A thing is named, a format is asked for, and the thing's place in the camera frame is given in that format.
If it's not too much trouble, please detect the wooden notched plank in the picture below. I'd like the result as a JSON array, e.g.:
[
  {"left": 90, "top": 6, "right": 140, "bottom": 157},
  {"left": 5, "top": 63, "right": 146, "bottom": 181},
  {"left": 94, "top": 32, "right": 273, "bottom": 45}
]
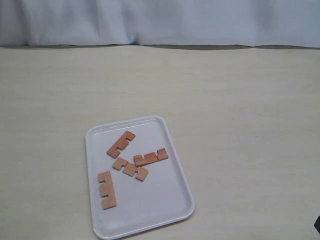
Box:
[
  {"left": 133, "top": 148, "right": 169, "bottom": 167},
  {"left": 97, "top": 171, "right": 117, "bottom": 210},
  {"left": 106, "top": 130, "right": 136, "bottom": 159},
  {"left": 112, "top": 157, "right": 149, "bottom": 182}
]

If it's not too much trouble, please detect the white plastic tray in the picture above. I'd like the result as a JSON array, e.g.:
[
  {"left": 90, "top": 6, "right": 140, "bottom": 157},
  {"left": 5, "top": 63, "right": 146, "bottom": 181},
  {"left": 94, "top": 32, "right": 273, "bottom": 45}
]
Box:
[{"left": 85, "top": 115, "right": 196, "bottom": 240}]

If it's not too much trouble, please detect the white backdrop cloth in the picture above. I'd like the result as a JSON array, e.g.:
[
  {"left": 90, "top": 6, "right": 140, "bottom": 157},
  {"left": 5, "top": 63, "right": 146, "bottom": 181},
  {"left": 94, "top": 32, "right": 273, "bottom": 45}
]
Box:
[{"left": 0, "top": 0, "right": 320, "bottom": 48}]

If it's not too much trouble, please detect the black object at edge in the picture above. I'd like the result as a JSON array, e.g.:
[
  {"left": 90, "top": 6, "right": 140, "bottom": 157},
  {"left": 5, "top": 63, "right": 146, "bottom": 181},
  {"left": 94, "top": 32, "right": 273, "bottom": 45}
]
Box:
[{"left": 314, "top": 215, "right": 320, "bottom": 234}]

